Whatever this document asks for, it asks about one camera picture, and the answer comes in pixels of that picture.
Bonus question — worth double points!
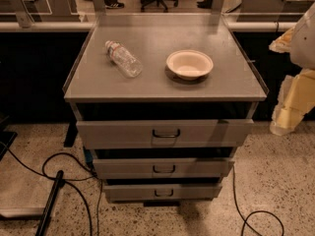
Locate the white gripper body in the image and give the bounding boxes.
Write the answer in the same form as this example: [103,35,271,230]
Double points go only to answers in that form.
[278,69,315,115]

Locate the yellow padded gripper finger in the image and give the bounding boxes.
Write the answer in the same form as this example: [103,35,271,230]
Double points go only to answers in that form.
[270,106,303,136]

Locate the grey bottom drawer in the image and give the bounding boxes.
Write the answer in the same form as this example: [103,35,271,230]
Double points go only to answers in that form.
[103,183,221,203]

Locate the grey drawer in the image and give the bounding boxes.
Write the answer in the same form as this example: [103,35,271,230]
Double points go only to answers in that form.
[93,158,233,179]
[103,183,221,203]
[77,119,253,149]

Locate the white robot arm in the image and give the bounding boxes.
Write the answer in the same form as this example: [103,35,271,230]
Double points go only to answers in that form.
[269,4,315,136]

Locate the grey top drawer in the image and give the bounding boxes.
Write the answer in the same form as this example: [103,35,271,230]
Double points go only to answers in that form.
[77,119,253,149]

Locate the grey drawer cabinet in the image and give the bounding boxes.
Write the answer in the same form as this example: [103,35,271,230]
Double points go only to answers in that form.
[62,13,270,208]

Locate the grey middle drawer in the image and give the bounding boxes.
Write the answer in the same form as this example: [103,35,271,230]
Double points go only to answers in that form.
[93,158,233,179]

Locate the white paper bowl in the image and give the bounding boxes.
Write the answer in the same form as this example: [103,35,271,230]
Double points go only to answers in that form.
[166,50,214,81]

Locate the person leg dark shoe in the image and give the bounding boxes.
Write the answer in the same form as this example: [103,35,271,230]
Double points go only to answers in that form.
[197,0,213,9]

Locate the clear plastic water bottle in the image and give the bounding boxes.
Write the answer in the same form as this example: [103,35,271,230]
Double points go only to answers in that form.
[105,40,143,78]

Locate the black metal stand leg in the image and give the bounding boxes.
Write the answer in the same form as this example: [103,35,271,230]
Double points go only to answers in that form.
[35,170,64,236]

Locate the black floor cable right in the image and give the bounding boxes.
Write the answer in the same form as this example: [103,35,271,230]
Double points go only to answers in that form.
[231,166,285,236]

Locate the black floor cable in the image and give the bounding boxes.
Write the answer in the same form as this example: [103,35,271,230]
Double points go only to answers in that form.
[0,141,104,236]
[231,166,285,236]

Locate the black floor cable left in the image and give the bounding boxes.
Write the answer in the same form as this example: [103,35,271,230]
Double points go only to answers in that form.
[0,141,104,236]

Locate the white horizontal rail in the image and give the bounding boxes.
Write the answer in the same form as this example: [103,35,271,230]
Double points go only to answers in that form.
[0,22,295,32]

